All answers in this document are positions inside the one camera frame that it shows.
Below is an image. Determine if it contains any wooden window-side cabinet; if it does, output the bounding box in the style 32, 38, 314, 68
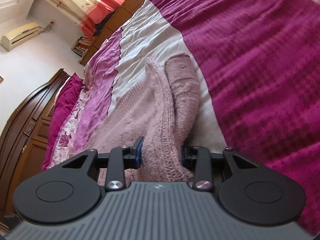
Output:
80, 0, 145, 66

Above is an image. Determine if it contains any red and cream curtain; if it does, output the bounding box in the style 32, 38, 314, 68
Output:
37, 0, 128, 40

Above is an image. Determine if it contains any stack of books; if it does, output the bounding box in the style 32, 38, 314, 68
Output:
72, 36, 92, 57

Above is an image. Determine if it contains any pink striped floral bedspread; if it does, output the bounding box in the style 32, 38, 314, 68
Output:
50, 0, 319, 233

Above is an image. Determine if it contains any dark cloth on cabinet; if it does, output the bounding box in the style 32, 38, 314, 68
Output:
92, 12, 114, 37

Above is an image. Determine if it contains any dark wooden headboard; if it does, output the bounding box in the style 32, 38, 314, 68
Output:
1, 69, 69, 228

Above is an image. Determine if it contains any cream wall air conditioner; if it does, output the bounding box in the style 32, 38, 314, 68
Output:
1, 22, 41, 51

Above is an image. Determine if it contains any pink knitted cardigan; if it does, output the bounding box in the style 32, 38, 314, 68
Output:
85, 53, 200, 183

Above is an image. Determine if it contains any magenta pillow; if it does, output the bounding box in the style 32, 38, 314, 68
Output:
41, 73, 83, 171

